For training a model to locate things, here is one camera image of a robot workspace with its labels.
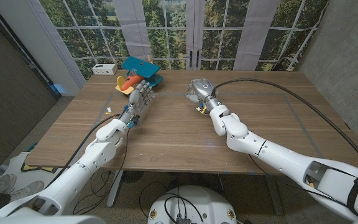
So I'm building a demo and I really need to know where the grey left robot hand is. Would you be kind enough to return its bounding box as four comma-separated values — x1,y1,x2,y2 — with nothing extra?
120,79,156,128

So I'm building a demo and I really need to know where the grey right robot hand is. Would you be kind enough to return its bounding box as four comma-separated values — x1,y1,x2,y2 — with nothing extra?
185,78,223,112

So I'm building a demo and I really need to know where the clear plastic wrap sheet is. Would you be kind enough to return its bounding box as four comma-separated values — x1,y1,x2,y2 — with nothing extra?
185,82,200,105

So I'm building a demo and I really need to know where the teal and orange toy plane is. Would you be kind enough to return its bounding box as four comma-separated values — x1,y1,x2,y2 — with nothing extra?
115,56,164,97

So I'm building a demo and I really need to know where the white power box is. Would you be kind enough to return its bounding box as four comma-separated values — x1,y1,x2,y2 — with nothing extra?
91,63,118,76

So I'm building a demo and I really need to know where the printed window forest backdrop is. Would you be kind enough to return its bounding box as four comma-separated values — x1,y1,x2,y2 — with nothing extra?
39,0,331,81

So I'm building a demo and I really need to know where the black ribbed round object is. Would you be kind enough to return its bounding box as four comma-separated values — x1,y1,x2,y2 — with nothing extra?
121,170,145,184

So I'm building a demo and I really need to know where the white table leg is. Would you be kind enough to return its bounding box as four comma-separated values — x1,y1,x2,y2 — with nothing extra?
106,170,124,208

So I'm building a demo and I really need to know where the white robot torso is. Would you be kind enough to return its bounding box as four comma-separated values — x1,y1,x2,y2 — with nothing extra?
147,185,238,224

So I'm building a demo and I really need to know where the grey table leg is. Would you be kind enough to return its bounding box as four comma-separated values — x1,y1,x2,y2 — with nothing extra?
265,175,285,216

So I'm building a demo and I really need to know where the grey sneaker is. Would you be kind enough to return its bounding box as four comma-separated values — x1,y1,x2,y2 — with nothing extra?
0,173,17,194
9,180,43,196

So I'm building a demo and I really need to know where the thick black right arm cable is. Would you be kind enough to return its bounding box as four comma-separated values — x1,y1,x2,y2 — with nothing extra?
211,78,358,179

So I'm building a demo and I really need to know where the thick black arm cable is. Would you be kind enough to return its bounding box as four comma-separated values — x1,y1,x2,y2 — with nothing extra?
211,78,358,179
44,113,122,187

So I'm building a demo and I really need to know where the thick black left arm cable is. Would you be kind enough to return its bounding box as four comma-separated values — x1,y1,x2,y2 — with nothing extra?
44,113,122,187

